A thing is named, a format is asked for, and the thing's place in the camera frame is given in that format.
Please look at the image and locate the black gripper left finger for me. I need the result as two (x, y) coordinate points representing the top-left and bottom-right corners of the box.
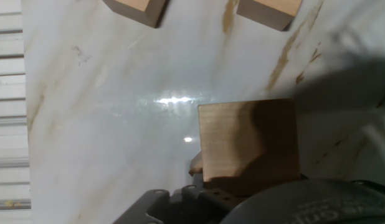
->
(113, 173), (243, 224)

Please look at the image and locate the white marble pattern mat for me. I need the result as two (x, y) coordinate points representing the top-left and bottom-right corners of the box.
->
(21, 0), (385, 224)

